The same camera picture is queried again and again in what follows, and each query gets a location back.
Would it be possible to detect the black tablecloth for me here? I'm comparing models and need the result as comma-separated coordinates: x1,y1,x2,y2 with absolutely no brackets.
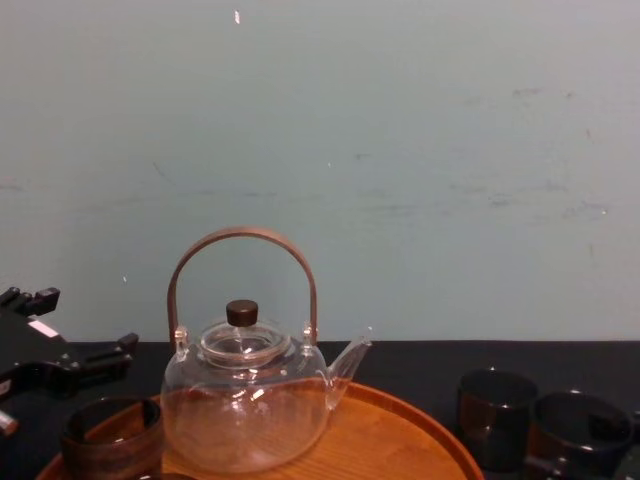
0,338,640,480

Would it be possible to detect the round wooden tray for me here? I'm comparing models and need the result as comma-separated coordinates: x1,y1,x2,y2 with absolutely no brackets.
34,381,486,480

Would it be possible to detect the glass lid with dark knob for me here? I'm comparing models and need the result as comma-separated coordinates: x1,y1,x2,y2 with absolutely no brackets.
199,299,292,367

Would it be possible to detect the glass teapot with wooden handle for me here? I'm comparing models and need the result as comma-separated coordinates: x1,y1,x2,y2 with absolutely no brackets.
160,227,374,474

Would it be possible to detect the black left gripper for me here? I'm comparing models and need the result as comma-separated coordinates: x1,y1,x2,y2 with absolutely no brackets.
0,286,140,400

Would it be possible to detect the glass cup with wooden sleeve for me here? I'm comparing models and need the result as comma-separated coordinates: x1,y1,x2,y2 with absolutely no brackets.
528,391,637,480
456,368,540,472
59,395,166,480

